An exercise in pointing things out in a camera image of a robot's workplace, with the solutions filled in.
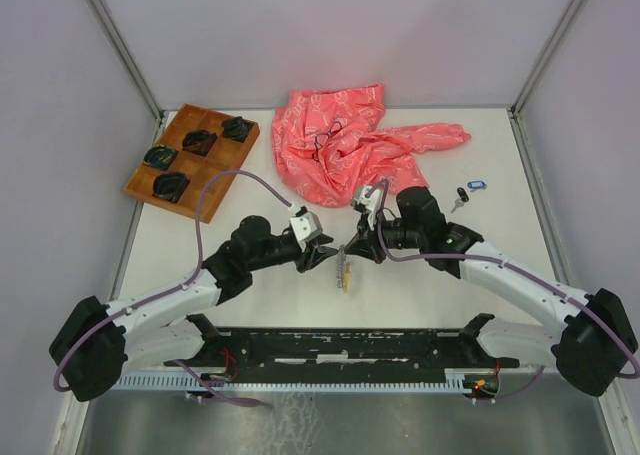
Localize dark rolled item top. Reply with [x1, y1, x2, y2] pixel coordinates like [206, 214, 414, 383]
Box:
[221, 116, 253, 143]

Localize dark green rolled item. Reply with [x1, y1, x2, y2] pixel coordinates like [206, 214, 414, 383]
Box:
[142, 145, 178, 171]

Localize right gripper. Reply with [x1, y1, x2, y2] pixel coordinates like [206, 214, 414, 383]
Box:
[344, 206, 425, 264]

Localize pink patterned cloth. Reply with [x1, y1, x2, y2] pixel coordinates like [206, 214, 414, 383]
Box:
[271, 84, 471, 208]

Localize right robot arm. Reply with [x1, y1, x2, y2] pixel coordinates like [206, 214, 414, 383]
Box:
[346, 181, 639, 397]

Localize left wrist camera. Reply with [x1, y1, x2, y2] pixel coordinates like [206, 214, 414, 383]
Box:
[288, 204, 322, 244]

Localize right aluminium frame post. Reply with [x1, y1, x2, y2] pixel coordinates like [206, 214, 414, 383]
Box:
[510, 0, 589, 118]

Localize eyeglasses on cloth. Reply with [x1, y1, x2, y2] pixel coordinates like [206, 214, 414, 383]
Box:
[311, 120, 344, 163]

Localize white cable duct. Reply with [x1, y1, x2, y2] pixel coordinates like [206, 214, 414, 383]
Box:
[112, 367, 501, 394]

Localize left aluminium frame post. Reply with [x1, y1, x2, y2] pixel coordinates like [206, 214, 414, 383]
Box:
[85, 0, 164, 120]

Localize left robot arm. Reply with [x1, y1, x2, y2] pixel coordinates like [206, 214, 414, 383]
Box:
[49, 213, 338, 402]

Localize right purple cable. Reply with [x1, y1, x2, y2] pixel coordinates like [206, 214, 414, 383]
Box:
[369, 178, 640, 404]

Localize key with black head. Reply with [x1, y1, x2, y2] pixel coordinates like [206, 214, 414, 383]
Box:
[450, 187, 469, 214]

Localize dark rolled item bottom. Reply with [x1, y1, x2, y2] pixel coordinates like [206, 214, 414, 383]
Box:
[152, 172, 190, 204]

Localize dark rolled item middle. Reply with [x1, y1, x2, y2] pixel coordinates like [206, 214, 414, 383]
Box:
[182, 129, 218, 156]

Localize blue key tag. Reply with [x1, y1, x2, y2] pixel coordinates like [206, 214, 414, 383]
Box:
[467, 180, 487, 192]

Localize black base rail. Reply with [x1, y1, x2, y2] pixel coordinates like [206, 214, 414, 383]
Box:
[185, 327, 520, 384]

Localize large keyring with yellow handle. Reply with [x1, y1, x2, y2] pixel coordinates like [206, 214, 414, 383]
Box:
[336, 245, 351, 293]

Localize wooden compartment tray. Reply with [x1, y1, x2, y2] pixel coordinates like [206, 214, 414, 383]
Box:
[124, 104, 260, 223]

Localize aluminium frame post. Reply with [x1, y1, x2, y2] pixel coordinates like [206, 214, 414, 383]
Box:
[510, 0, 589, 118]
[85, 0, 164, 120]

